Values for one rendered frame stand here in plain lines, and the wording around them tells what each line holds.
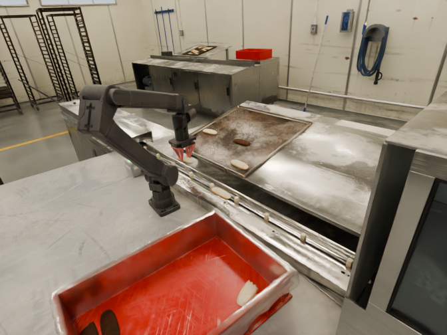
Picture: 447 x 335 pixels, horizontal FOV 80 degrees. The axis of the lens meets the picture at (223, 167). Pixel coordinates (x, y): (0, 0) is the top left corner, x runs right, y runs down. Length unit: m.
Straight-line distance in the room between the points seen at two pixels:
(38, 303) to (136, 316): 0.28
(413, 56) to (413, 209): 4.07
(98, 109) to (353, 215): 0.78
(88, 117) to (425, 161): 0.68
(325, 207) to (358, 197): 0.12
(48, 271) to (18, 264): 0.12
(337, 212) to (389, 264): 0.48
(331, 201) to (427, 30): 3.61
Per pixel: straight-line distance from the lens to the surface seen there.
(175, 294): 0.78
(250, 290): 0.75
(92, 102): 0.75
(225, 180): 1.18
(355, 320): 0.58
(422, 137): 0.40
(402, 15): 4.45
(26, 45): 7.99
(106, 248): 0.97
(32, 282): 0.99
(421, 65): 4.41
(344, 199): 0.97
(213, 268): 0.81
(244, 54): 4.74
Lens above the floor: 1.44
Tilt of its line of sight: 29 degrees down
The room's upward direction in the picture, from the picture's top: 4 degrees counter-clockwise
